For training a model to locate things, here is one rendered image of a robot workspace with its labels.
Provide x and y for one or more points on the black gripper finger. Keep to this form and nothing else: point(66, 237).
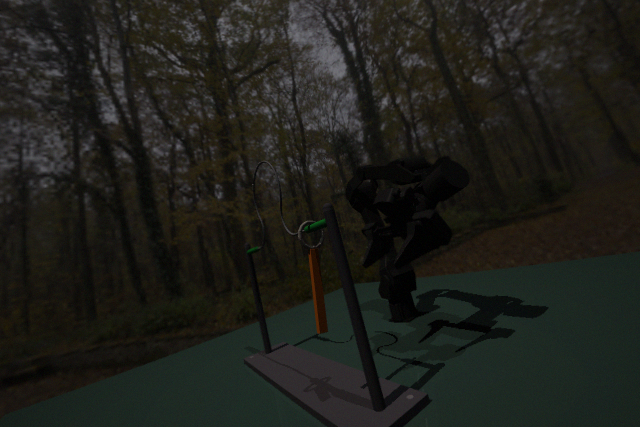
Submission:
point(375, 249)
point(418, 242)

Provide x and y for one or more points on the orange handle with grey ring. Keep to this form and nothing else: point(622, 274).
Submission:
point(316, 279)

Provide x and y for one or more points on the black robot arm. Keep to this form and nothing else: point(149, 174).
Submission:
point(440, 181)

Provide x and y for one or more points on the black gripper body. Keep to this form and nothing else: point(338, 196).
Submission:
point(436, 225)

